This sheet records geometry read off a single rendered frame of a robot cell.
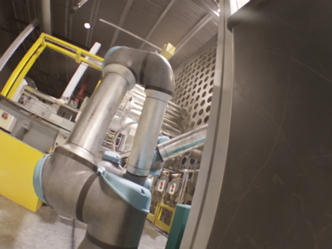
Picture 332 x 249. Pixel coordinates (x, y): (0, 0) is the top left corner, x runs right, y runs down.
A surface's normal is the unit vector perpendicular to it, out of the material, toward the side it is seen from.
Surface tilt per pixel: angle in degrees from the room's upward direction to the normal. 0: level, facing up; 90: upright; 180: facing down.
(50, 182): 86
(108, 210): 89
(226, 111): 90
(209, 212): 90
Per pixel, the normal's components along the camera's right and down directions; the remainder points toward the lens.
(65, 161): 0.22, -0.48
